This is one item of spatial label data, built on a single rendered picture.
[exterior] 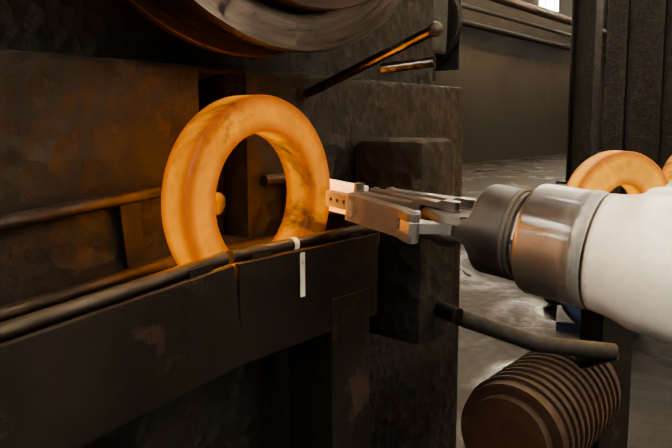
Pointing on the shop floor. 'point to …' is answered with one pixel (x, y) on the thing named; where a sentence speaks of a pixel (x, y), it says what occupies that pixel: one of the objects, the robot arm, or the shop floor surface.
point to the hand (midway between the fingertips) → (335, 196)
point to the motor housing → (542, 404)
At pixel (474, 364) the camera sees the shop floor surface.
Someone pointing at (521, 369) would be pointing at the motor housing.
